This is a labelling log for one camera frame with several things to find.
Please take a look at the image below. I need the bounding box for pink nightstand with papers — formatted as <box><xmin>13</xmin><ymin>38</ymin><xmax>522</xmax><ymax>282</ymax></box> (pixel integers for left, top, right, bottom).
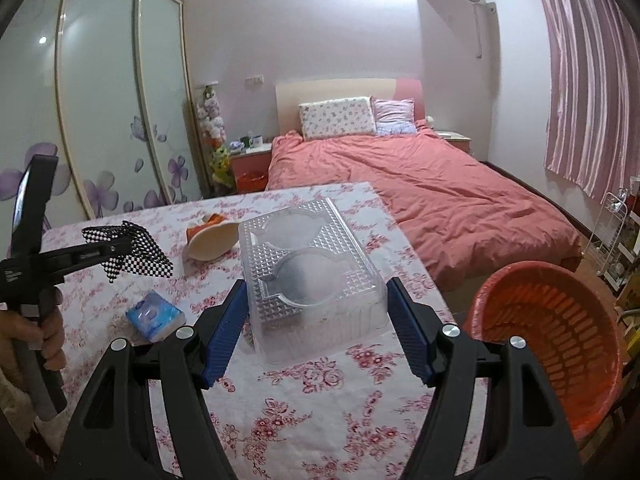
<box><xmin>435</xmin><ymin>130</ymin><xmax>473</xmax><ymax>154</ymax></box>

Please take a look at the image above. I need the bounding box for clear tube of plush toys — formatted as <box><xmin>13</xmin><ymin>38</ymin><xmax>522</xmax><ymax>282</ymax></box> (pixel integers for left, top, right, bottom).
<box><xmin>195</xmin><ymin>81</ymin><xmax>236</xmax><ymax>196</ymax></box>

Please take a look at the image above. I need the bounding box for white wire trolley rack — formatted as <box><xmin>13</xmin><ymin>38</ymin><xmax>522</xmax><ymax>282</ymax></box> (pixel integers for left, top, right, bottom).
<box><xmin>585</xmin><ymin>190</ymin><xmax>640</xmax><ymax>286</ymax></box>

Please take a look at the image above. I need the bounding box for person's left forearm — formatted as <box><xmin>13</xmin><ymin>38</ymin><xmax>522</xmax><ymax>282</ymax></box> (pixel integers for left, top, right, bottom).
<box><xmin>0</xmin><ymin>372</ymin><xmax>40</xmax><ymax>443</ymax></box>

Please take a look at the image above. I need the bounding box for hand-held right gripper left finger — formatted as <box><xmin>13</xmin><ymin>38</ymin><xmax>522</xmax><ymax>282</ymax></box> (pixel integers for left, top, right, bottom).
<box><xmin>52</xmin><ymin>277</ymin><xmax>249</xmax><ymax>480</ymax></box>

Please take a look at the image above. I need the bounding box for small orange bin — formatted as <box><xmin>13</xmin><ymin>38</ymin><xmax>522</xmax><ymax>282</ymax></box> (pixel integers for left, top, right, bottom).
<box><xmin>235</xmin><ymin>171</ymin><xmax>266</xmax><ymax>193</ymax></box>

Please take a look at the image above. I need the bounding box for cream orange paper cup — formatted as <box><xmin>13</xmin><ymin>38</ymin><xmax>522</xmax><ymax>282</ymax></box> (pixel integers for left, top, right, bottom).
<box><xmin>186</xmin><ymin>213</ymin><xmax>240</xmax><ymax>261</ymax></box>

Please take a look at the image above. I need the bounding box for pink nightstand with mug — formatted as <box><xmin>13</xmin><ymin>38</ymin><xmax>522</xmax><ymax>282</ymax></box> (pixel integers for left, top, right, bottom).
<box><xmin>229</xmin><ymin>141</ymin><xmax>273</xmax><ymax>193</ymax></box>

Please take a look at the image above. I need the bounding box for blue tissue packet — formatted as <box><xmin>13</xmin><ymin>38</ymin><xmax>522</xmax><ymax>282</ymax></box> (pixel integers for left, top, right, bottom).
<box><xmin>125</xmin><ymin>291</ymin><xmax>187</xmax><ymax>343</ymax></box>

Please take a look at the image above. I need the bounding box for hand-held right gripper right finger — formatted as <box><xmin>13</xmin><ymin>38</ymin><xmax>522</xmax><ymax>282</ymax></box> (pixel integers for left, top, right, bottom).
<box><xmin>386</xmin><ymin>276</ymin><xmax>586</xmax><ymax>480</ymax></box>

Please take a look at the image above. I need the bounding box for floral tablecloth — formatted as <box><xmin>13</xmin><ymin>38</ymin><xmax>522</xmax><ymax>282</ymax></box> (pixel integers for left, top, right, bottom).
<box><xmin>30</xmin><ymin>182</ymin><xmax>488</xmax><ymax>480</ymax></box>

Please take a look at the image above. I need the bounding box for person's left hand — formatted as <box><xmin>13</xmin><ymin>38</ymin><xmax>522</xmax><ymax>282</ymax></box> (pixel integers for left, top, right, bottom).
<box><xmin>0</xmin><ymin>304</ymin><xmax>68</xmax><ymax>386</ymax></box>

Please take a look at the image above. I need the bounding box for sliding wardrobe with flower print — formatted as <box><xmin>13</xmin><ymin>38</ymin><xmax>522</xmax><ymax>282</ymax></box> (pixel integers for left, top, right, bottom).
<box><xmin>0</xmin><ymin>0</ymin><xmax>211</xmax><ymax>231</ymax></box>

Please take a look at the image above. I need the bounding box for cream pink headboard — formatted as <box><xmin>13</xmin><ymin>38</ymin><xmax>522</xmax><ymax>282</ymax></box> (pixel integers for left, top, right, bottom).
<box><xmin>275</xmin><ymin>77</ymin><xmax>426</xmax><ymax>136</ymax></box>

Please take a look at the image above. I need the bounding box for orange plastic laundry basket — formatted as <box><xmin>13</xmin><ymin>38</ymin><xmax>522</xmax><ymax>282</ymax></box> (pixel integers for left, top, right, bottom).
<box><xmin>462</xmin><ymin>260</ymin><xmax>626</xmax><ymax>442</ymax></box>

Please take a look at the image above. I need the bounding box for bed with pink duvet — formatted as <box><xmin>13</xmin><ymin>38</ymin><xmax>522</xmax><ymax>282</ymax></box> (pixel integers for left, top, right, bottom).
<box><xmin>265</xmin><ymin>122</ymin><xmax>583</xmax><ymax>291</ymax></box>

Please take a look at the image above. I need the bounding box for pink curtain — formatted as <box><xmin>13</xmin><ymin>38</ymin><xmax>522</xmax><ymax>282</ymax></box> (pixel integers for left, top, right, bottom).
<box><xmin>532</xmin><ymin>0</ymin><xmax>640</xmax><ymax>201</ymax></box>

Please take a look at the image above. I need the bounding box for black white checkered cloth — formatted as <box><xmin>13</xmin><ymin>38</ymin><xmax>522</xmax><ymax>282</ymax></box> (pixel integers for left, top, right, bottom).
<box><xmin>81</xmin><ymin>220</ymin><xmax>174</xmax><ymax>283</ymax></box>

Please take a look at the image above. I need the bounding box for floral pillow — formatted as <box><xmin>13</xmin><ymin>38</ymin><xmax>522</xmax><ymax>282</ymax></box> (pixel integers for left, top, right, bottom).
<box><xmin>298</xmin><ymin>96</ymin><xmax>377</xmax><ymax>141</ymax></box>

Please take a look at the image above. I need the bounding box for pink striped pillow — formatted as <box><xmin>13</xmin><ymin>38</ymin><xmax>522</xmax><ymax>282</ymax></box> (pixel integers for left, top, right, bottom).
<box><xmin>372</xmin><ymin>97</ymin><xmax>418</xmax><ymax>136</ymax></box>

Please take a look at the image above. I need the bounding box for clear plastic tray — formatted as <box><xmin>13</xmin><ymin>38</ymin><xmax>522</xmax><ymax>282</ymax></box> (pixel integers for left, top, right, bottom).
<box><xmin>237</xmin><ymin>197</ymin><xmax>388</xmax><ymax>367</ymax></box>

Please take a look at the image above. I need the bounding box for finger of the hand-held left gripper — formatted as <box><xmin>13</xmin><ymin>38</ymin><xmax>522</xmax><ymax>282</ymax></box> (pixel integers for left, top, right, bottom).
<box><xmin>30</xmin><ymin>237</ymin><xmax>132</xmax><ymax>281</ymax></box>

